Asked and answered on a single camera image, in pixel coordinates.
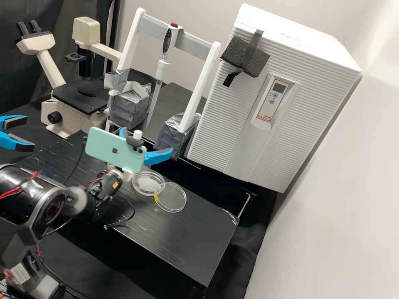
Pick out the white incubator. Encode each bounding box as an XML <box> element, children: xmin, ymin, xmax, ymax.
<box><xmin>235</xmin><ymin>3</ymin><xmax>364</xmax><ymax>194</ymax></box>

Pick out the incubator door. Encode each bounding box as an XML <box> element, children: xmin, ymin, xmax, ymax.
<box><xmin>184</xmin><ymin>14</ymin><xmax>302</xmax><ymax>191</ymax></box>

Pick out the right wrist camera phone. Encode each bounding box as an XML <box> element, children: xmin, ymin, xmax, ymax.
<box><xmin>84</xmin><ymin>126</ymin><xmax>148</xmax><ymax>174</ymax></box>

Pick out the grey taped block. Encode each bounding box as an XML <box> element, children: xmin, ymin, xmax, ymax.
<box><xmin>106</xmin><ymin>70</ymin><xmax>153</xmax><ymax>126</ymax></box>
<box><xmin>154</xmin><ymin>113</ymin><xmax>202</xmax><ymax>160</ymax></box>

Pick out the black cable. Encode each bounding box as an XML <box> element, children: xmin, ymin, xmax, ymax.
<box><xmin>47</xmin><ymin>199</ymin><xmax>136</xmax><ymax>235</ymax></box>
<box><xmin>61</xmin><ymin>136</ymin><xmax>90</xmax><ymax>191</ymax></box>

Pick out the pipette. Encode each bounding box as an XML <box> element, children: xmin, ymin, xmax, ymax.
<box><xmin>145</xmin><ymin>22</ymin><xmax>183</xmax><ymax>129</ymax></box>

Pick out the white pipette stand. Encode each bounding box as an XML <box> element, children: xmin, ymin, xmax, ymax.
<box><xmin>105</xmin><ymin>7</ymin><xmax>222</xmax><ymax>135</ymax></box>

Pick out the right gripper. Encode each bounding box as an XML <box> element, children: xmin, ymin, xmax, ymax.
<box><xmin>107</xmin><ymin>127</ymin><xmax>174</xmax><ymax>182</ymax></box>

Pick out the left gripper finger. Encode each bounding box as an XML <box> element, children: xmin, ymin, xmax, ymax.
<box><xmin>0</xmin><ymin>130</ymin><xmax>36</xmax><ymax>153</ymax></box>
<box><xmin>0</xmin><ymin>114</ymin><xmax>28</xmax><ymax>131</ymax></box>

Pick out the petri dish lid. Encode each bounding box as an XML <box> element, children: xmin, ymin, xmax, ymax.
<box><xmin>154</xmin><ymin>181</ymin><xmax>187</xmax><ymax>213</ymax></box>

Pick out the petri dish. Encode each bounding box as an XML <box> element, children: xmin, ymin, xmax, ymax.
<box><xmin>132</xmin><ymin>170</ymin><xmax>165</xmax><ymax>196</ymax></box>

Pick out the cream microscope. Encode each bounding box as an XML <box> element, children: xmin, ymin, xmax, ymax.
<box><xmin>15</xmin><ymin>17</ymin><xmax>124</xmax><ymax>140</ymax></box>

